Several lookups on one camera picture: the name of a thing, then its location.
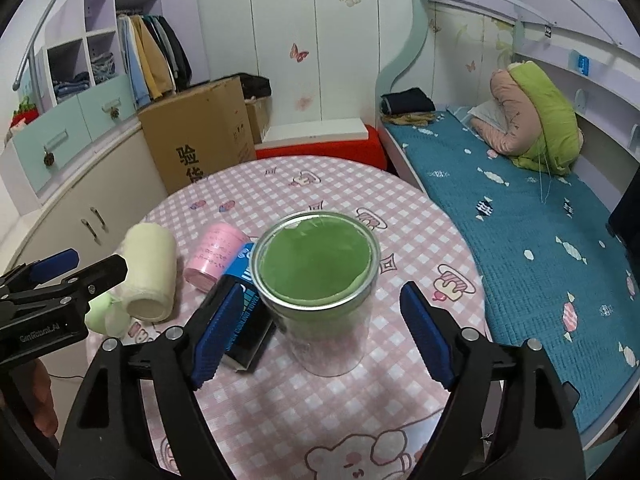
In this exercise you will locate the small cardboard box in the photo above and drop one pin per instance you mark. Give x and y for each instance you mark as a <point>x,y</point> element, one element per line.
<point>259,120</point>

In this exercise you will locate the folded dark clothes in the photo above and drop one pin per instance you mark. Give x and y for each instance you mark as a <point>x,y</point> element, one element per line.
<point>407,101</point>

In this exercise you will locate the pink cup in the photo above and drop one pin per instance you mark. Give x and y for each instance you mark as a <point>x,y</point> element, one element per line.
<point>215,255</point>

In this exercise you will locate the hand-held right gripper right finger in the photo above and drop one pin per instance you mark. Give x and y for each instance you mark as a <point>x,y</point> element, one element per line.
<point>425,332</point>

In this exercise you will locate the cream cup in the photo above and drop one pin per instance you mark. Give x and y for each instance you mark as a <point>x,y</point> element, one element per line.
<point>150,265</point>

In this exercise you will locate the white pillow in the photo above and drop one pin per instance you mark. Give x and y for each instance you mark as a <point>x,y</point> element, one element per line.
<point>487,116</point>

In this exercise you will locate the row of hanging clothes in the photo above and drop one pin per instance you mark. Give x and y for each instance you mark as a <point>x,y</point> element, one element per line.
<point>150,55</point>

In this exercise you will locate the person's left hand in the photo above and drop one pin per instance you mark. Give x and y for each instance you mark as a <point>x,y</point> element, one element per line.
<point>42,400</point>

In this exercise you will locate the white cubby shelf unit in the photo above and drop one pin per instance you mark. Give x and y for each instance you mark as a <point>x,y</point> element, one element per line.
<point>75,25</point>

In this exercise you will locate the pink butterfly sticker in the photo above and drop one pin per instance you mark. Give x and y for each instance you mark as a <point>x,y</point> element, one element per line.
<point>299,53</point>

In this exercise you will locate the large cardboard box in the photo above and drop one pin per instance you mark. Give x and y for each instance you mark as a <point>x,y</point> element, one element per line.
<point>200,130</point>

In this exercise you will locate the green and pink pillows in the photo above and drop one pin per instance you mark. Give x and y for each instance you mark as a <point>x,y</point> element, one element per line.
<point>540,110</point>

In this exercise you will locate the teal drawer unit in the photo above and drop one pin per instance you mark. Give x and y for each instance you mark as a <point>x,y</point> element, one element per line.
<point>75,115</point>

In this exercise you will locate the white board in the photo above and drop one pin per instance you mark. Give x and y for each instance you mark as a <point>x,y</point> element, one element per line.
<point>320,130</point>

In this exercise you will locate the blue tag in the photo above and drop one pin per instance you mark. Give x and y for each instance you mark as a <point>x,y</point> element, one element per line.
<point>582,62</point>

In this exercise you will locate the red stool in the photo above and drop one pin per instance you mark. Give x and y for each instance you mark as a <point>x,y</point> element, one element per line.
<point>371,152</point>

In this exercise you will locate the blue and black box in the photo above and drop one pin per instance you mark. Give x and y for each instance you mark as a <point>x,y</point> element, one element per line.
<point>250,332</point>

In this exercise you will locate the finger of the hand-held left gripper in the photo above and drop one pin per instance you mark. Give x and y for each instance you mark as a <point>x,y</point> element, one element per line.
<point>52,262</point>
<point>102,272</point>

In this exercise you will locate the clear cup with green lining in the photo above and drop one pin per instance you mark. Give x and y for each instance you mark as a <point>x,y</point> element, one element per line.
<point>315,265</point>

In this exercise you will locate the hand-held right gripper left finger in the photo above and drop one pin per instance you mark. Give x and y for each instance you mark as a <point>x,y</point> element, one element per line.
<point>220,330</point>

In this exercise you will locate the red and green knitted item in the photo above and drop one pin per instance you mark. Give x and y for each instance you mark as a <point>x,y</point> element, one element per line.
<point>24,112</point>

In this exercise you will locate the dark cloth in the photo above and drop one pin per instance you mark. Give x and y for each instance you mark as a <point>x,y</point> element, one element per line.
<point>625,220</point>

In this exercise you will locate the folded jeans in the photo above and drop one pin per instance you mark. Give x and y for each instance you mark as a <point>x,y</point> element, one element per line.
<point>72,85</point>
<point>104,67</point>

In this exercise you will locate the grey metal rail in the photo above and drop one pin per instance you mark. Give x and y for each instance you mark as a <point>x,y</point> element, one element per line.
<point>35,35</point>

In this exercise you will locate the light green cup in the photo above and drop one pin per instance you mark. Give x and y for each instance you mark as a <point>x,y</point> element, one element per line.
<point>102,316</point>

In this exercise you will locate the blue candy print bed cover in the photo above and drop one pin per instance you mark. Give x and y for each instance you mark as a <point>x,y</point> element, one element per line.
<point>525,220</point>

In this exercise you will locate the pink checked tablecloth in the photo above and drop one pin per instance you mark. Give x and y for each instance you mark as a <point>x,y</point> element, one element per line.
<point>310,410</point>

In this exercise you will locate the black bag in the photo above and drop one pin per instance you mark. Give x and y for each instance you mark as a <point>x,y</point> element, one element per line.
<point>256,86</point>

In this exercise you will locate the beige cabinet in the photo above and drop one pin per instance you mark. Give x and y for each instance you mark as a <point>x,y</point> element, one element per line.
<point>75,200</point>

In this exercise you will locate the folded tan cloth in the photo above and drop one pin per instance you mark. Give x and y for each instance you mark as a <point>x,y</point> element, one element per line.
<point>410,118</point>

